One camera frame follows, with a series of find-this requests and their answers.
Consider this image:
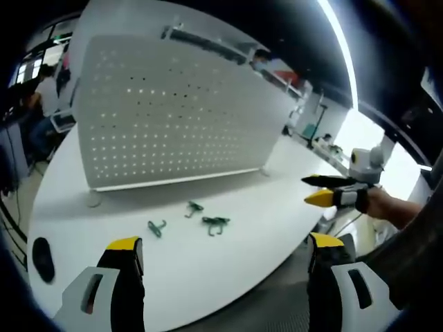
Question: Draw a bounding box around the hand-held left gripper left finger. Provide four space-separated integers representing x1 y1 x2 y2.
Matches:
53 236 145 332

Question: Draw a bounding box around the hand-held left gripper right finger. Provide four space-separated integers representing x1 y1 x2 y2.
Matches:
307 232 402 332

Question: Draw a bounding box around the green hook assembly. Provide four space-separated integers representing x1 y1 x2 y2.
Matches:
183 201 204 220
201 215 232 238
147 219 168 239

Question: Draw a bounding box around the white perforated mounting plate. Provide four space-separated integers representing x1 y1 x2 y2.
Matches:
73 33 296 209

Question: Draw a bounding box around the green stand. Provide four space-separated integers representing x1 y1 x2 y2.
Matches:
300 103 328 148

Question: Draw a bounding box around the black oval object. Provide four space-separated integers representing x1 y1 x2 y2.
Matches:
31 237 57 283

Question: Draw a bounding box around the person's dark clothing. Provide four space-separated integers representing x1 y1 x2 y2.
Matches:
356 199 443 314

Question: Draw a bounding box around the ceiling light strip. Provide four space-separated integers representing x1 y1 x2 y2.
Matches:
316 0 360 112

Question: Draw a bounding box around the metal shelf frame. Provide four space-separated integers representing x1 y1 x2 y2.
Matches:
160 23 266 66

